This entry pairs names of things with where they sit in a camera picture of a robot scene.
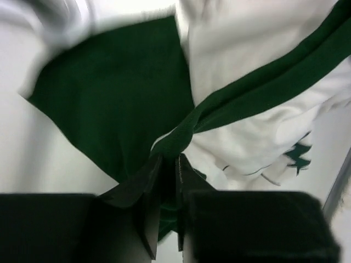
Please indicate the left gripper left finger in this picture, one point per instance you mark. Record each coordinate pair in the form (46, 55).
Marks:
(136, 204)

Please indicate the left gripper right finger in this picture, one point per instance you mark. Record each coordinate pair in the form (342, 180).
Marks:
(202, 210)

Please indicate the green and white t-shirt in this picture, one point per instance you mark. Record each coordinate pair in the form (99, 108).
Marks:
(234, 85)

